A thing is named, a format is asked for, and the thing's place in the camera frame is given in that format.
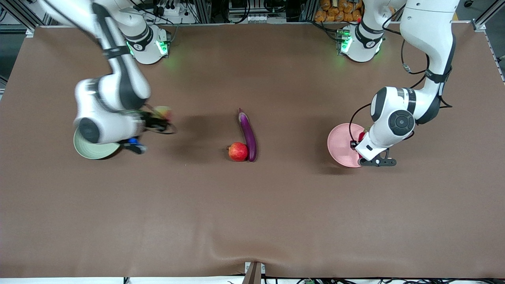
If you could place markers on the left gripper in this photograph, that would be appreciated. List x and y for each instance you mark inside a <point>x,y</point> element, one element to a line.
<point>354,144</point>

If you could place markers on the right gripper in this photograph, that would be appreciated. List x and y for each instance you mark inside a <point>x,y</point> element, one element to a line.
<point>150,120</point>

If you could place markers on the red chili pepper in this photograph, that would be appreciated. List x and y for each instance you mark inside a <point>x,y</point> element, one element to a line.
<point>361,137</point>

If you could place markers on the red yellow pomegranate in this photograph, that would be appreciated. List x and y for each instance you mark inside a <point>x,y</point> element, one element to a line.
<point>238,152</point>

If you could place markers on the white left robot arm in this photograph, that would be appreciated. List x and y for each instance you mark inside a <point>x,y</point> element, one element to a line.
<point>428,35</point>

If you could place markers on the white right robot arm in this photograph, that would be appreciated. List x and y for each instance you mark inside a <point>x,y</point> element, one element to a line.
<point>114,90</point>

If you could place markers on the pink round plate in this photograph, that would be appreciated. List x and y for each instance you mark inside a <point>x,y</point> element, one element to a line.
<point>339,146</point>

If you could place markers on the light green round plate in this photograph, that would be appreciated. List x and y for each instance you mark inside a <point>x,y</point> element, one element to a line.
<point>92,152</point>

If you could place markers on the purple eggplant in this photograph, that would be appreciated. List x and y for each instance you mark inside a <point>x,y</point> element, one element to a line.
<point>249,136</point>

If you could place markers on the brown table mat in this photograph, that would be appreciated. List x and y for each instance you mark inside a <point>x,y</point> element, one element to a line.
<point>158,217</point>

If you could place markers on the pile of orange items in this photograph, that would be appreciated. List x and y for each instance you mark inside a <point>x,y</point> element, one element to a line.
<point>339,12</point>

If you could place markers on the white power strip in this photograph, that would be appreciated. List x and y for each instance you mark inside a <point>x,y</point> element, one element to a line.
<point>256,18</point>

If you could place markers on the camera stand pole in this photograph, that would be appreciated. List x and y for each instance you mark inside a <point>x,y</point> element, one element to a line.
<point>252,274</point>

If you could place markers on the aluminium frame post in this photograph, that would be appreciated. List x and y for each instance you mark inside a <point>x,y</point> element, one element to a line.
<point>21,17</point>
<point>483,19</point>

